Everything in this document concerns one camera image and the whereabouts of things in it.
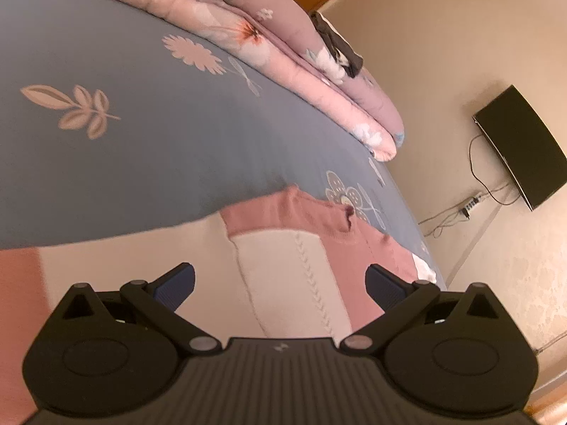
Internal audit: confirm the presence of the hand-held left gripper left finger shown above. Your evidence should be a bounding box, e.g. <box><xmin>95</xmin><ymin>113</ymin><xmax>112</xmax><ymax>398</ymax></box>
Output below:
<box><xmin>60</xmin><ymin>262</ymin><xmax>222</xmax><ymax>356</ymax></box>

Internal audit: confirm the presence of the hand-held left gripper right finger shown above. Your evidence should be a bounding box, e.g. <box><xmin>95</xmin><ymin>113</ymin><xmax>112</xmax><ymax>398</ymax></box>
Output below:
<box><xmin>340</xmin><ymin>263</ymin><xmax>501</xmax><ymax>357</ymax></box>

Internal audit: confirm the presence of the pink and white sweater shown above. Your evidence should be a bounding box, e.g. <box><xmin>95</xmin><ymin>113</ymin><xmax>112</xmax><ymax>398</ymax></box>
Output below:
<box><xmin>0</xmin><ymin>186</ymin><xmax>446</xmax><ymax>425</ymax></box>

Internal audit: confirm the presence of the dark grey cloth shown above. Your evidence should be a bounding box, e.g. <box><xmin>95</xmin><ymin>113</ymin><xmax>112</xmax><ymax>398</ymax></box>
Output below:
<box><xmin>309</xmin><ymin>10</ymin><xmax>365</xmax><ymax>78</ymax></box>

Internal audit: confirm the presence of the pink floral folded quilt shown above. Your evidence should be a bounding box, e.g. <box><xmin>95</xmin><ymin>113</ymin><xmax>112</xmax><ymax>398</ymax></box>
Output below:
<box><xmin>29</xmin><ymin>0</ymin><xmax>405</xmax><ymax>162</ymax></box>

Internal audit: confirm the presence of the white power strip with cables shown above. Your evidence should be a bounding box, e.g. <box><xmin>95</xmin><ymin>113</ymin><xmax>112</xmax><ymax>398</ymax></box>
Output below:
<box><xmin>419</xmin><ymin>186</ymin><xmax>515</xmax><ymax>237</ymax></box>

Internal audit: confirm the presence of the black television cable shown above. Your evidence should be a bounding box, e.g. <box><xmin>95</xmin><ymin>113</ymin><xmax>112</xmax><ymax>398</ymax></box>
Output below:
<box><xmin>468</xmin><ymin>135</ymin><xmax>519</xmax><ymax>206</ymax></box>

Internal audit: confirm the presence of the black wall television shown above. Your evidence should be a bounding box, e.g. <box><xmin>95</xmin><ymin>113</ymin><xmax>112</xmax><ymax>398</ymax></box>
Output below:
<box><xmin>472</xmin><ymin>84</ymin><xmax>567</xmax><ymax>212</ymax></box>

